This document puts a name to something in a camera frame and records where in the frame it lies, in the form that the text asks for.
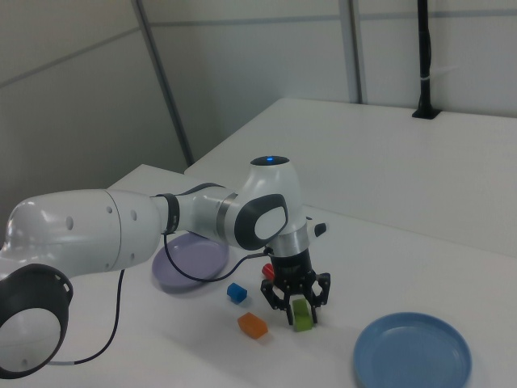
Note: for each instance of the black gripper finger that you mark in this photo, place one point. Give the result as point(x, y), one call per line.
point(321, 291)
point(278, 299)

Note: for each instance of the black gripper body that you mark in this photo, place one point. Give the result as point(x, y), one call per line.
point(292, 271)

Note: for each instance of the red cylinder block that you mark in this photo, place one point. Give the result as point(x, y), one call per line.
point(266, 270)

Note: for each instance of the green rectangular block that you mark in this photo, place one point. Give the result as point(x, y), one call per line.
point(301, 320)

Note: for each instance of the orange block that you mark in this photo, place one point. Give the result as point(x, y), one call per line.
point(252, 325)

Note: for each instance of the small blue block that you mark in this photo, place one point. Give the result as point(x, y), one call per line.
point(236, 292)

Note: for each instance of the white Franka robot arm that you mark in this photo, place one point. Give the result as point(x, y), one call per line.
point(81, 234)

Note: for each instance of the purple plate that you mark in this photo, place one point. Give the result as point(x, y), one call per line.
point(194, 258)

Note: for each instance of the blue plate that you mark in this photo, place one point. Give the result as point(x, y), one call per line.
point(412, 355)

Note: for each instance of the black pole with base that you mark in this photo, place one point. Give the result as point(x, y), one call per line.
point(424, 48)

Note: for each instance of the grey partition post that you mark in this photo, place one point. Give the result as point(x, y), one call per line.
point(351, 48)
point(161, 81)

